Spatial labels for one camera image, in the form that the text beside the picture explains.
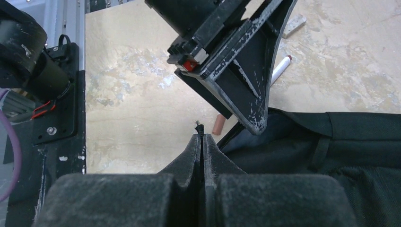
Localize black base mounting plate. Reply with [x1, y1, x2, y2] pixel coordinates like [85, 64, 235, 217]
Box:
[0, 43, 87, 227]

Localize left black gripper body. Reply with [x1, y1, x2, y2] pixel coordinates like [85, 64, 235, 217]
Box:
[145, 0, 249, 74]

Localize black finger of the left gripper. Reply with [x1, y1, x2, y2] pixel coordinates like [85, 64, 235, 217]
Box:
[174, 69, 233, 119]
[180, 0, 298, 136]

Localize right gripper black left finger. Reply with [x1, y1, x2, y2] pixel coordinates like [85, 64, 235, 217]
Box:
[34, 134, 201, 227]

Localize small clear cap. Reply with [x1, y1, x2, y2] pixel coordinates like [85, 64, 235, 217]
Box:
[282, 15, 307, 39]

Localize black student backpack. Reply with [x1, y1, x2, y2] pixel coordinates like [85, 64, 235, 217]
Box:
[216, 109, 401, 227]

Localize white brown-tipped pen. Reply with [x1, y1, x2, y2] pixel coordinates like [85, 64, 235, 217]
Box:
[212, 114, 226, 136]

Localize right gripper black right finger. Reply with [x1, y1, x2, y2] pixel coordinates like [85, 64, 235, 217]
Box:
[202, 134, 357, 227]

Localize white red-capped marker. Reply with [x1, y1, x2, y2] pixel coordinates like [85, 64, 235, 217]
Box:
[270, 55, 292, 86]

